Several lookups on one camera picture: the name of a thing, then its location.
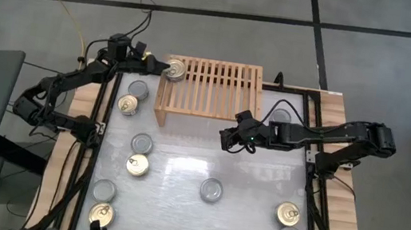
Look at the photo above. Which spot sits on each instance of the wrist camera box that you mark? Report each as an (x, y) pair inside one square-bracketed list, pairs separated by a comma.
[(140, 48), (243, 117)]

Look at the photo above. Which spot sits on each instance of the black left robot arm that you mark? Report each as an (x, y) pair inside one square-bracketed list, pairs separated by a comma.
[(74, 76)]

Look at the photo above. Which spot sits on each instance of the yellow tag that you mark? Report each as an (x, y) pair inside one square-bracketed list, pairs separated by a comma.
[(146, 55)]

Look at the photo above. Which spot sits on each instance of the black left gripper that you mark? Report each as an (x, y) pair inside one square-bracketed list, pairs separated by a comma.
[(132, 65)]

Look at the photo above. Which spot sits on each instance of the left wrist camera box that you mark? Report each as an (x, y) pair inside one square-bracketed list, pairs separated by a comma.
[(140, 48)]

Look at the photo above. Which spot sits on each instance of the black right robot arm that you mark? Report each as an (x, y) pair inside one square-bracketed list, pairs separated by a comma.
[(327, 136)]

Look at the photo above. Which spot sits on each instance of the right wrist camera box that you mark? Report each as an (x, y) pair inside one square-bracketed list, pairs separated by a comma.
[(243, 117)]

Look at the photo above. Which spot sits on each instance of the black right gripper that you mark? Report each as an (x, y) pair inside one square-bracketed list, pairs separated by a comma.
[(255, 132)]

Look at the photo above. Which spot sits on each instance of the salmon can blue red label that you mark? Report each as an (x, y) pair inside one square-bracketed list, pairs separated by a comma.
[(137, 164), (288, 213), (128, 104), (175, 69), (101, 214)]

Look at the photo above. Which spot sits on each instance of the black metal table frame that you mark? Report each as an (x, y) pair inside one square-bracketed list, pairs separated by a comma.
[(293, 90)]

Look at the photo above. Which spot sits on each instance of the wooden slatted shelf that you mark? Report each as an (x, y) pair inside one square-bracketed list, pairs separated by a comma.
[(212, 92)]

